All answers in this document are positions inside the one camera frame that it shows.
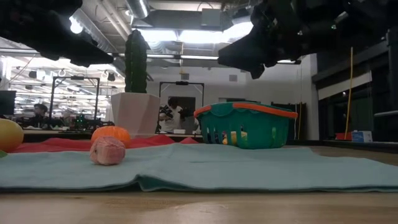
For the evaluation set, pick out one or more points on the white faceted planter pot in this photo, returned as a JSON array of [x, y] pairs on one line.
[[135, 113]]

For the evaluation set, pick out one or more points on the orange toy tangerine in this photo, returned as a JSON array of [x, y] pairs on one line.
[[112, 132]]

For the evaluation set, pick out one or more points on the pink textured toy fruit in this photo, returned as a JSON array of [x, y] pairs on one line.
[[107, 151]]

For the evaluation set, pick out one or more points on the yellow toy banana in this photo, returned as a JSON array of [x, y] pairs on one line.
[[234, 138]]

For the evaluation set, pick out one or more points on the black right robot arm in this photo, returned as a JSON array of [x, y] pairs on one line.
[[357, 18]]

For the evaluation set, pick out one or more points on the black robot station frame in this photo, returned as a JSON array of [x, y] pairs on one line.
[[182, 83], [74, 78]]

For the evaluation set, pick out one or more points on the person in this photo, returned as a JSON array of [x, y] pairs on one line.
[[172, 116], [40, 115]]

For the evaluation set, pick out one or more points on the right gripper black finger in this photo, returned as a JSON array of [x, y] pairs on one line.
[[242, 53]]

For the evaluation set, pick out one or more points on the dark computer monitor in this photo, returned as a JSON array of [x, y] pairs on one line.
[[7, 102]]

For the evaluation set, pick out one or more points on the blue and white box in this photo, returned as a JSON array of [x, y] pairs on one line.
[[362, 136]]

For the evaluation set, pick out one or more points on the black table frame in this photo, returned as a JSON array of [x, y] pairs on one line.
[[342, 144]]

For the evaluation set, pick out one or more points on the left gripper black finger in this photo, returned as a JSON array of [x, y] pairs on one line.
[[87, 51]]

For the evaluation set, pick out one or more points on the red cloth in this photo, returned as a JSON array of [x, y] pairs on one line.
[[62, 144]]

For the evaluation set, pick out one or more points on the green cactus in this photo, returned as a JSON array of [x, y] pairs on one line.
[[136, 62]]

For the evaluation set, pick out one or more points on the yellow toy lemon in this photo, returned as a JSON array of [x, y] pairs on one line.
[[10, 134]]

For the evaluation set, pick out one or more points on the silver ventilation duct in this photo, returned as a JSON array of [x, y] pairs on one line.
[[138, 7]]

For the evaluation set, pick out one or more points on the red bin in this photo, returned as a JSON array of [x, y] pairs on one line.
[[343, 136]]

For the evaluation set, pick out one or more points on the light blue cloth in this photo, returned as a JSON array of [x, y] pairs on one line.
[[217, 168]]

